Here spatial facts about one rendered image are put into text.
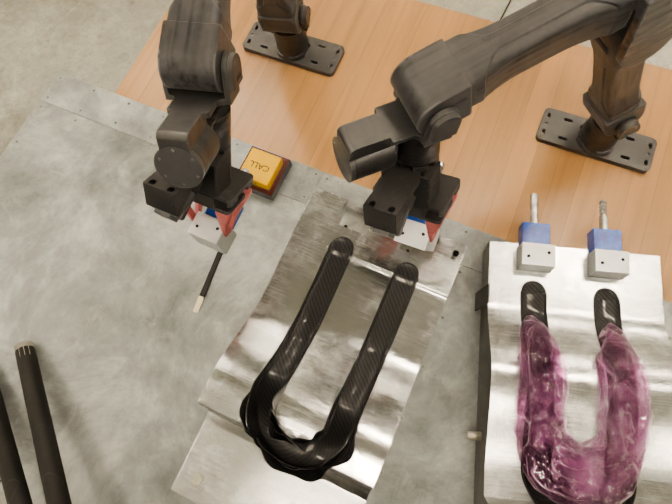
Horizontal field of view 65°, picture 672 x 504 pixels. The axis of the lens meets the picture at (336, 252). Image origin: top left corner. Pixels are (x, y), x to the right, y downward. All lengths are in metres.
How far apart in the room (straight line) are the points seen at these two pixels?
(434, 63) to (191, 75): 0.26
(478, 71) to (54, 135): 0.86
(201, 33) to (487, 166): 0.57
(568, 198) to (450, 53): 0.49
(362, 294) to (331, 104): 0.41
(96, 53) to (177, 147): 1.85
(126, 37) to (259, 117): 1.43
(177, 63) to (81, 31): 1.92
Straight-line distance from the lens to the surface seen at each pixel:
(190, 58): 0.63
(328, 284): 0.81
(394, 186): 0.64
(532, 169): 1.01
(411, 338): 0.79
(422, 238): 0.76
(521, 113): 1.07
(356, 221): 0.86
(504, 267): 0.87
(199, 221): 0.79
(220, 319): 0.91
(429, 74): 0.58
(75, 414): 0.98
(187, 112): 0.62
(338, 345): 0.78
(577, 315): 0.88
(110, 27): 2.49
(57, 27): 2.60
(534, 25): 0.61
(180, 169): 0.61
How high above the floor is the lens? 1.66
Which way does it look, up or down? 71 degrees down
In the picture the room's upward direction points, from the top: 12 degrees counter-clockwise
